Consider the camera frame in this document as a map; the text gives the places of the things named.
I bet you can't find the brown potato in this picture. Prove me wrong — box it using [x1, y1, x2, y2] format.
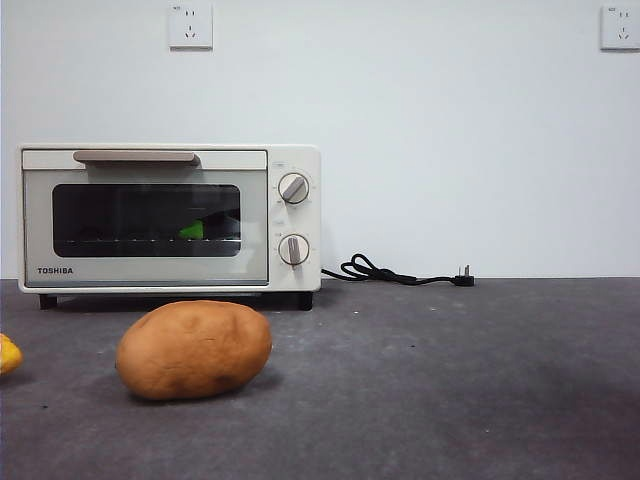
[115, 299, 274, 401]

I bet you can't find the purple eggplant with green stem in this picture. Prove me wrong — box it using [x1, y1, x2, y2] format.
[179, 209, 241, 239]

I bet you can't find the white wall socket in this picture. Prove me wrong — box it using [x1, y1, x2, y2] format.
[600, 4, 640, 51]
[168, 4, 214, 51]

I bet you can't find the oven timer knob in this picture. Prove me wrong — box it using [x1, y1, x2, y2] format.
[277, 233, 311, 271]

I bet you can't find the yellow vegetable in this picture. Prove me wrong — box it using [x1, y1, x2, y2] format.
[0, 333, 24, 376]

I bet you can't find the glass oven door with handle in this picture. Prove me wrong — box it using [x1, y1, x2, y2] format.
[21, 148, 270, 289]

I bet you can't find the oven temperature knob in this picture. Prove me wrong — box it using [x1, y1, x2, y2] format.
[277, 172, 310, 205]

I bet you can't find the oven wire rack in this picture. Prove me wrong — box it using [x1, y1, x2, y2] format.
[54, 235, 242, 246]

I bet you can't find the white Toshiba toaster oven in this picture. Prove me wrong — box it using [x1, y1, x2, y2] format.
[18, 144, 322, 311]

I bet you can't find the black power cable with plug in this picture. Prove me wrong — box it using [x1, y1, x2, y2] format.
[320, 252, 477, 289]

